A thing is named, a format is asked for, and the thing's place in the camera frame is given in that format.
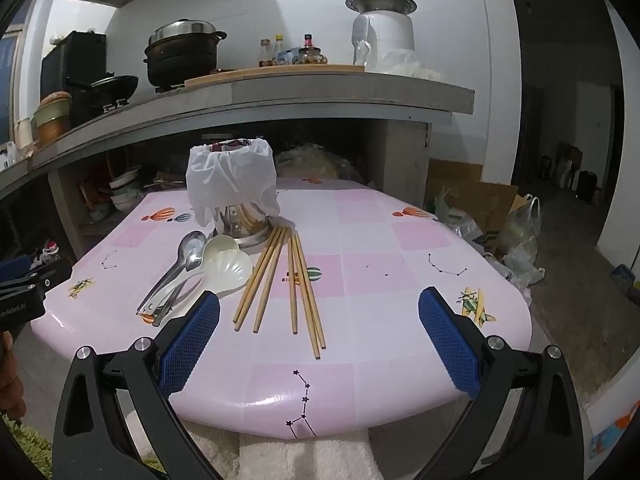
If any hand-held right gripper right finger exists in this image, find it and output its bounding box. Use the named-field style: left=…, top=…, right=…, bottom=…
left=417, top=286, right=591, bottom=480

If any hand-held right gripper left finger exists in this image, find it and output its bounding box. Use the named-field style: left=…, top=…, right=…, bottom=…
left=52, top=290, right=223, bottom=480

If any concrete kitchen counter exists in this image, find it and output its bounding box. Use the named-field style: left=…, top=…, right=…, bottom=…
left=0, top=71, right=476, bottom=201

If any round white plastic spoon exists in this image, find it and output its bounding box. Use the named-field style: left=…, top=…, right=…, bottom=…
left=200, top=235, right=241, bottom=267

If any row of bamboo chopsticks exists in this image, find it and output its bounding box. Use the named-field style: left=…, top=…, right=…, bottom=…
left=232, top=226, right=327, bottom=360

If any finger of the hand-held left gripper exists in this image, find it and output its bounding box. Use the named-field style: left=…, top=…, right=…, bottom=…
left=0, top=259, right=73, bottom=297
left=0, top=255, right=35, bottom=282

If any person's left forearm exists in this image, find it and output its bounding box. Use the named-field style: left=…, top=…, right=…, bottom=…
left=0, top=412, right=55, bottom=480

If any person's left hand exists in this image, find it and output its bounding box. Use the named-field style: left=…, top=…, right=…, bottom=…
left=0, top=331, right=25, bottom=418

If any steel utensil holder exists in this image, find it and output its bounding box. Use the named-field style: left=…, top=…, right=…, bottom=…
left=210, top=200, right=283, bottom=252

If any window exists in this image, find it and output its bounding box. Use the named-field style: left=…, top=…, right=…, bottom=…
left=0, top=30, right=23, bottom=148

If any stack of bowls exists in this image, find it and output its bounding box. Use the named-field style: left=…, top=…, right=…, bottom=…
left=107, top=170, right=146, bottom=211

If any cardboard box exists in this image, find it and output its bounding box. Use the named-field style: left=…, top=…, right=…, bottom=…
left=427, top=160, right=521, bottom=253

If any black cooking pot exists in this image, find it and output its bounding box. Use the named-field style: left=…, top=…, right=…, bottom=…
left=144, top=32, right=228, bottom=87

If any metal spoon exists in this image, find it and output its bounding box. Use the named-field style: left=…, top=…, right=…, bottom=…
left=136, top=230, right=208, bottom=316
left=150, top=252, right=207, bottom=327

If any wooden cutting board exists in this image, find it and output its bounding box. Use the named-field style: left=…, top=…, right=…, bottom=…
left=184, top=64, right=368, bottom=88

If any yellowish plastic bag with handles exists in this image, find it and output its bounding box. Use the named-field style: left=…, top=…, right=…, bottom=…
left=502, top=195, right=543, bottom=261

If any clear plastic bag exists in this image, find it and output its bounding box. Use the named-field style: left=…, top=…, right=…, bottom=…
left=365, top=49, right=443, bottom=81

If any crumpled white plastic bag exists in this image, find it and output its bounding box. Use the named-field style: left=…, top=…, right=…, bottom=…
left=504, top=245, right=546, bottom=286

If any black countertop appliance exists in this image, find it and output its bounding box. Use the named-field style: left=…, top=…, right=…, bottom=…
left=41, top=31, right=108, bottom=108

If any crumpled yellowish plastic bag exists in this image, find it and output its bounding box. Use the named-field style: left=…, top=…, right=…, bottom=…
left=275, top=144, right=346, bottom=181

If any glass jar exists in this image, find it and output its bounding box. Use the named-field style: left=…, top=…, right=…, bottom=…
left=291, top=47, right=328, bottom=66

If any black frying pan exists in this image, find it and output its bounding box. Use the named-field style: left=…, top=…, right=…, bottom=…
left=67, top=75, right=140, bottom=104

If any blue plastic box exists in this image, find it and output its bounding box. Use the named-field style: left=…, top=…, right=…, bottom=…
left=611, top=264, right=640, bottom=306

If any gas stove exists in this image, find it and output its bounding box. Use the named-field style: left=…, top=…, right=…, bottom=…
left=97, top=79, right=221, bottom=111

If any white fluffy cloth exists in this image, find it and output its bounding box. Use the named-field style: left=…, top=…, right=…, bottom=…
left=185, top=412, right=381, bottom=480

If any steel pot lid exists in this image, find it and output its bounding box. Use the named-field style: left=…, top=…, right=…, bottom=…
left=148, top=20, right=218, bottom=47

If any white kitchen appliance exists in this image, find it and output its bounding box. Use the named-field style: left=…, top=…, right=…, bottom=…
left=351, top=11, right=416, bottom=68

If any brown ceramic jar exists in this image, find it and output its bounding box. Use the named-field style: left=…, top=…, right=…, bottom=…
left=31, top=91, right=73, bottom=148

